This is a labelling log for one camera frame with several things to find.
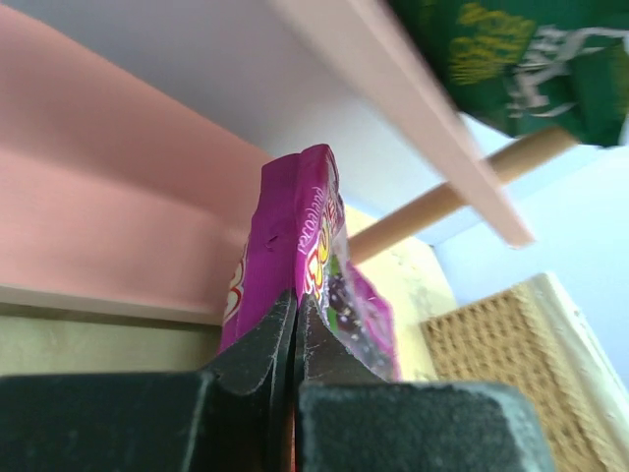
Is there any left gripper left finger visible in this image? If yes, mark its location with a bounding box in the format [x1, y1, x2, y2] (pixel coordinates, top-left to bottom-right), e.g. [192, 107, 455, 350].
[1, 291, 298, 471]

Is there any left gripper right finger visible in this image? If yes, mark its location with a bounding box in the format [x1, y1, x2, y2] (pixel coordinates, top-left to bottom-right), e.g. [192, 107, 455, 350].
[294, 297, 555, 471]

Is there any purple snack packet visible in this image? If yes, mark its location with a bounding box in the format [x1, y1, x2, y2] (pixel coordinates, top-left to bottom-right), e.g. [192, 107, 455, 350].
[220, 145, 401, 382]

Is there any wicker basket with liner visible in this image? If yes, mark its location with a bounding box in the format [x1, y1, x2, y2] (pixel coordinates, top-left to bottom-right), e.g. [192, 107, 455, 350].
[421, 273, 628, 471]

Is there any pink three-tier shelf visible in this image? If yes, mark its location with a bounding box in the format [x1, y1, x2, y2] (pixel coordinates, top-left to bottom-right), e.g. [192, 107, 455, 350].
[1, 1, 533, 325]

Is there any green snack packet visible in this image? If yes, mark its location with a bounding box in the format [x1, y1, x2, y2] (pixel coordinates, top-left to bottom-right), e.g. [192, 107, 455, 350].
[388, 0, 628, 148]

